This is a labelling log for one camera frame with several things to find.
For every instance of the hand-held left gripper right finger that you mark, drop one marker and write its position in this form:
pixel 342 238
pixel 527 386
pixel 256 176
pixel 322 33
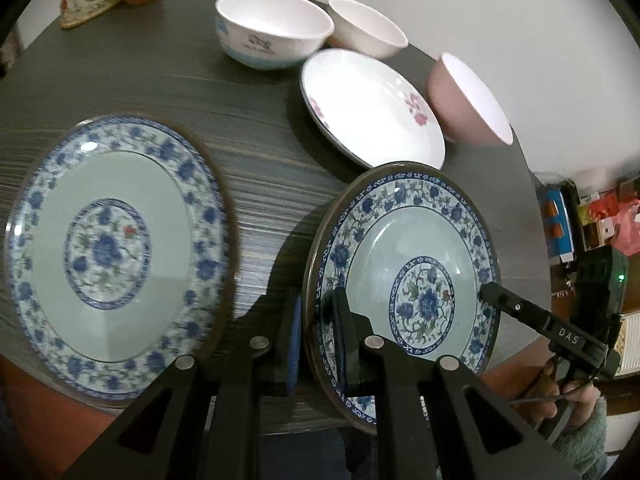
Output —
pixel 342 347

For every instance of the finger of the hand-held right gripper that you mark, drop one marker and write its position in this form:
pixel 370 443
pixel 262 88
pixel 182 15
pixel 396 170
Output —
pixel 520 307

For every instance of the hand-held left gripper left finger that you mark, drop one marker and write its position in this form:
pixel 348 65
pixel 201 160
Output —
pixel 295 340

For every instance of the deep blue floral plate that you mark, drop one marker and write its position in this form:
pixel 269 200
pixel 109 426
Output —
pixel 400 240

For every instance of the pink bowl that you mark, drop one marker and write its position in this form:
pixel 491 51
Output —
pixel 450 95

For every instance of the large blue floral plate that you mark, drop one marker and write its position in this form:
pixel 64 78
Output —
pixel 125 185

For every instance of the white plate with pink flowers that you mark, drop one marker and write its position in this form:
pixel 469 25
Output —
pixel 370 105

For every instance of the white bowl with blue print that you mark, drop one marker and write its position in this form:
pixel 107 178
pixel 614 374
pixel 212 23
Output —
pixel 270 15

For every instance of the person's right forearm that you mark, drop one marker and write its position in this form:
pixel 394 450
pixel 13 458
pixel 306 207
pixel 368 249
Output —
pixel 585 445

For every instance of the person's right hand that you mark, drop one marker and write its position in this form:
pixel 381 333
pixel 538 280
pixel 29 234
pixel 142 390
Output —
pixel 540 410

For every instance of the white radiator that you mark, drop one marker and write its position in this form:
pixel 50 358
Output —
pixel 627 340

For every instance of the red plastic bag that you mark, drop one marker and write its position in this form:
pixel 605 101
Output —
pixel 615 215

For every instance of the blue box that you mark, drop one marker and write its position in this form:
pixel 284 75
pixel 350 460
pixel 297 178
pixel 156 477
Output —
pixel 560 210

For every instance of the small white bowl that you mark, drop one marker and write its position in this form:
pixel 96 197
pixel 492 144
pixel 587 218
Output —
pixel 365 22

